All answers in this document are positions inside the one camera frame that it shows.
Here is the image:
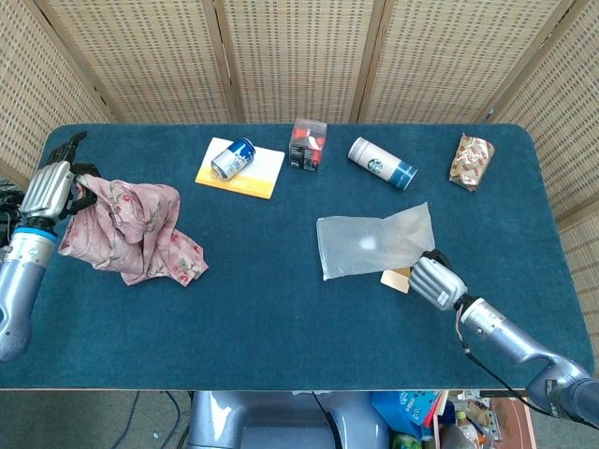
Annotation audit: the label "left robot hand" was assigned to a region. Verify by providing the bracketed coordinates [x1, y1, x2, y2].
[19, 131, 100, 221]

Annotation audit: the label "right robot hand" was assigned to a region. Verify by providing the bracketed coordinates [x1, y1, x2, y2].
[408, 250, 469, 312]

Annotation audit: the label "transparent plastic bag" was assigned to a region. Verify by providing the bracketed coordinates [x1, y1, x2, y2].
[315, 201, 436, 282]

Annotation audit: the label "pink floral clothes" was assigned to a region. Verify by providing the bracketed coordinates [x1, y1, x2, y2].
[58, 173, 210, 287]

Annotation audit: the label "orange white card strip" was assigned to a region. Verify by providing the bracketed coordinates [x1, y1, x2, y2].
[379, 267, 414, 295]

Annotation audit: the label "brown red snack package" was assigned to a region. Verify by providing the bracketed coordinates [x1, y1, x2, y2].
[448, 132, 496, 193]

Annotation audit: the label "white blue Starbucks cup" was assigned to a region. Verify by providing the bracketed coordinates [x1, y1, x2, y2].
[346, 136, 418, 192]

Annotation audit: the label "box of assorted clutter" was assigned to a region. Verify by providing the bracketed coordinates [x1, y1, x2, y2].
[432, 390, 538, 449]

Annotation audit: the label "blue table mat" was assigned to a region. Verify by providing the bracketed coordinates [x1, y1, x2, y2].
[0, 123, 596, 392]

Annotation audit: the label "clear box red black contents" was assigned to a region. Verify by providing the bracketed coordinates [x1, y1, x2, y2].
[287, 118, 329, 173]

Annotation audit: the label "blue silver drink can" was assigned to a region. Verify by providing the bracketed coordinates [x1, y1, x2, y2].
[210, 137, 256, 181]

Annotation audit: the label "yellow white notebook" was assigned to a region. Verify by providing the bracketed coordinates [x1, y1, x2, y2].
[194, 137, 286, 201]

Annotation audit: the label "grey blue robot torso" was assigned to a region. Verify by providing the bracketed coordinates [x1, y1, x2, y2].
[186, 390, 390, 449]

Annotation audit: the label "wicker folding screen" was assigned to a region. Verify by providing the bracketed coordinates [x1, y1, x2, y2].
[0, 0, 599, 310]

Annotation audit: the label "black floor cable bundle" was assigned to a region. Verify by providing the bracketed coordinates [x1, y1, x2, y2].
[0, 177, 28, 249]

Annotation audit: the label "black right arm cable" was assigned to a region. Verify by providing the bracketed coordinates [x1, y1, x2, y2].
[460, 340, 549, 416]

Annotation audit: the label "blue floor cable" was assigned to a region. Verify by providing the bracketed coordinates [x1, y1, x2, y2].
[110, 391, 183, 449]

